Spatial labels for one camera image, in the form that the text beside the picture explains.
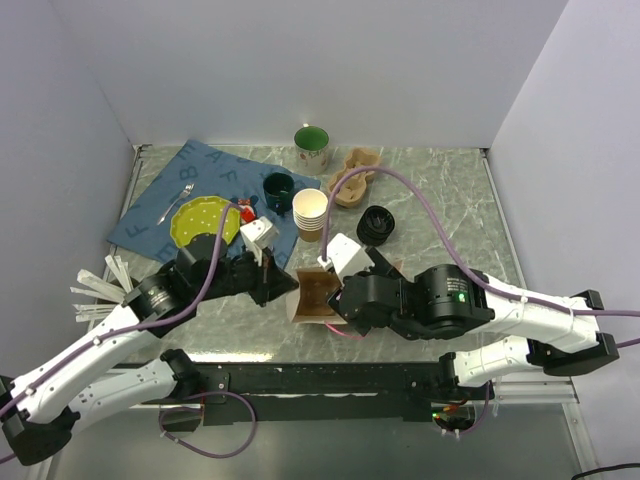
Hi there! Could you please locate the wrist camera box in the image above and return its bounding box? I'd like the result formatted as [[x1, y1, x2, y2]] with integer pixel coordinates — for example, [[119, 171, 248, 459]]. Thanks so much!
[[240, 216, 279, 266], [317, 233, 374, 281]]

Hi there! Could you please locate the stack of black lids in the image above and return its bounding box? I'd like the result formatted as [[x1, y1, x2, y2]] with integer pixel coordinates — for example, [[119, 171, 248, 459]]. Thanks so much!
[[356, 205, 395, 247]]

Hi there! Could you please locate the silver fork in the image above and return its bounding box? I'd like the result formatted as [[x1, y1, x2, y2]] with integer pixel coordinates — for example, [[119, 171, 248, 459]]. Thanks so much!
[[156, 183, 195, 225]]

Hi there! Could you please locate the blue letter-print cloth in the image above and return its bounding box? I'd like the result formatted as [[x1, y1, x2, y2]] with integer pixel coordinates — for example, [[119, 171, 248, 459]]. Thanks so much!
[[107, 140, 321, 268]]

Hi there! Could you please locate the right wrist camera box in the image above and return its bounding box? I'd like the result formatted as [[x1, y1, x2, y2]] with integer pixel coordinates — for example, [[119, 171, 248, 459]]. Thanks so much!
[[317, 233, 374, 281]]

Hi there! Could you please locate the stack of paper cups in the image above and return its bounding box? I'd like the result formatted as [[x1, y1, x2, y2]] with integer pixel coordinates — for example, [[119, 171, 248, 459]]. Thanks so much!
[[292, 188, 328, 243]]

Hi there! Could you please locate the white floral mug green inside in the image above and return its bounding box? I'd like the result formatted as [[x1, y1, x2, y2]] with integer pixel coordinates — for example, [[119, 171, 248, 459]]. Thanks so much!
[[293, 124, 330, 175]]

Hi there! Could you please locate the dark green mug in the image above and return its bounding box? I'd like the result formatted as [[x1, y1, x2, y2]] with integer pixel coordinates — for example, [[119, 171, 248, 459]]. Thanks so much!
[[263, 172, 294, 215]]

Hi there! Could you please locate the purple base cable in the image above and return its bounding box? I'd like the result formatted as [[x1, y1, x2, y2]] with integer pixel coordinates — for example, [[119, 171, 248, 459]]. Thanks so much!
[[158, 391, 259, 459]]

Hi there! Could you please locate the grey cup of straws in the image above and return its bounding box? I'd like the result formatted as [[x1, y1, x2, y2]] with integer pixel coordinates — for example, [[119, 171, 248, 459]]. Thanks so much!
[[70, 254, 134, 323]]

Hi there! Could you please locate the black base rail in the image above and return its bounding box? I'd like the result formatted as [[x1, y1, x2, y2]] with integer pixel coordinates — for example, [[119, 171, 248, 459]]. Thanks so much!
[[137, 348, 501, 427]]

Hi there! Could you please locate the aluminium frame rail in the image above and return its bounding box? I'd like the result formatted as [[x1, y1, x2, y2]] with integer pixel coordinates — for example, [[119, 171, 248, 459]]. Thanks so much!
[[494, 371, 579, 405]]

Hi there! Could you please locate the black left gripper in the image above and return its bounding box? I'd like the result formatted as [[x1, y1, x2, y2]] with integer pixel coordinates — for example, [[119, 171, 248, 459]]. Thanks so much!
[[194, 242, 299, 306]]

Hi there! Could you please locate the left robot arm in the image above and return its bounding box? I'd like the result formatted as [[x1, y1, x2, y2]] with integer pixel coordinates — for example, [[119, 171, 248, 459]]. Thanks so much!
[[1, 234, 299, 466]]

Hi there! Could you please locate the yellow-green dotted plate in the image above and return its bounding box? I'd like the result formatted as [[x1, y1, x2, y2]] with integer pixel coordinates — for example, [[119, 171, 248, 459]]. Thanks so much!
[[169, 196, 241, 248]]

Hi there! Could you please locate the cream cakes paper bag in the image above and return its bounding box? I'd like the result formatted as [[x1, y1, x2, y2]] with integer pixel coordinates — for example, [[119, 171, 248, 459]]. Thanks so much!
[[285, 267, 366, 339]]

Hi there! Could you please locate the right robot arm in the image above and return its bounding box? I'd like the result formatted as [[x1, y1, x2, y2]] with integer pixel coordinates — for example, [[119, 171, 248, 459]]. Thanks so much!
[[319, 248, 619, 399]]

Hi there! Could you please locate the mouse plush toy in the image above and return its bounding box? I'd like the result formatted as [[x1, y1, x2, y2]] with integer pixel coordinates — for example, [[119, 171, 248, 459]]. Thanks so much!
[[234, 195, 259, 223]]

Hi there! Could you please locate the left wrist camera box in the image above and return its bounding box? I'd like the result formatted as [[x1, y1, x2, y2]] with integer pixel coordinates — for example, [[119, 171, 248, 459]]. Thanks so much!
[[240, 216, 279, 266]]

